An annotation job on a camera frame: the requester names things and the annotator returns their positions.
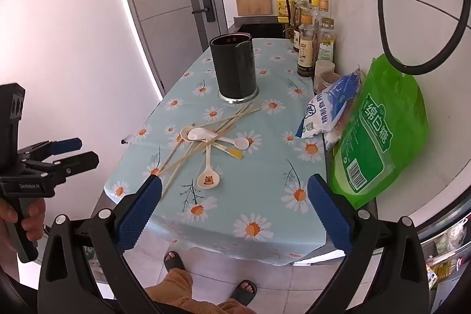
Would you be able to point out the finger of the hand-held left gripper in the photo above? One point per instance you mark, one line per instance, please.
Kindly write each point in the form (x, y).
(79, 163)
(66, 146)

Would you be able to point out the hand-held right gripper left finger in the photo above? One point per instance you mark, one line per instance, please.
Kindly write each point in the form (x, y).
(141, 214)

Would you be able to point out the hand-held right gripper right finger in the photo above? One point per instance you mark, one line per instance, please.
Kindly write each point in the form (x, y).
(329, 214)

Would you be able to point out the cream bear print spoon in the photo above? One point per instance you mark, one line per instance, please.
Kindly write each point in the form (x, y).
(208, 181)

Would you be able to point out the pile of wooden chopsticks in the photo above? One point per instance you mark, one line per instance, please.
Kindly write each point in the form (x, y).
(228, 122)

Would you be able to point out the black utensil holder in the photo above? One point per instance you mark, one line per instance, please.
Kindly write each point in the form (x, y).
(233, 67)

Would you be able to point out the person's left forearm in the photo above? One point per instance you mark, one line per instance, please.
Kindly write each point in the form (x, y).
(5, 251)

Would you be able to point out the person's left hand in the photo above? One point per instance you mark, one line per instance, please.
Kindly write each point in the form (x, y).
(35, 218)

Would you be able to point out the black slipper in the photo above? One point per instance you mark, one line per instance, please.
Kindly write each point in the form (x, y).
(174, 261)
(241, 295)

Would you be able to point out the person's brown trousers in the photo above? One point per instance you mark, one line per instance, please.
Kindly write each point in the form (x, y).
(176, 290)

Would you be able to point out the blue daisy print tablecloth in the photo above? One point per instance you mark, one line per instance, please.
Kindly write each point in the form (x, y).
(257, 167)

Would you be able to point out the green sugar bag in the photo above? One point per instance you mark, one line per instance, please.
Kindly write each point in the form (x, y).
(379, 137)

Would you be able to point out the blue white salt bag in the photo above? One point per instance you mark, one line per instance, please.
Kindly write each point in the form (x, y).
(327, 108)

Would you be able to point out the open refrigerator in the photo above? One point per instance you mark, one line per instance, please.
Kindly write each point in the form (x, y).
(449, 244)

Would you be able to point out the dark sauce bottle orange cap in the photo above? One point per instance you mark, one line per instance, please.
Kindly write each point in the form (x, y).
(306, 53)

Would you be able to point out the grey door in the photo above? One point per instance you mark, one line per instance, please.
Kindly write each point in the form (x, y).
(158, 5)

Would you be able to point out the dark kitchen sink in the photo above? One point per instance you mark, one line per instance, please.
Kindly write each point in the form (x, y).
(261, 29)

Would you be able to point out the tall dark sauce bottle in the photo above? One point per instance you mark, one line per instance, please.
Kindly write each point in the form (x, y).
(301, 10)

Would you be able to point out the clear bottle yellow cap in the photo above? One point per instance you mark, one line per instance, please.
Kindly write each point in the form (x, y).
(323, 7)

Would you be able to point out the glass condiment bottle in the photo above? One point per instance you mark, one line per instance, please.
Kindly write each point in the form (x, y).
(314, 7)

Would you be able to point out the yellow plastic bottle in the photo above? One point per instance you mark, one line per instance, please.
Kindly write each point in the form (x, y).
(282, 7)

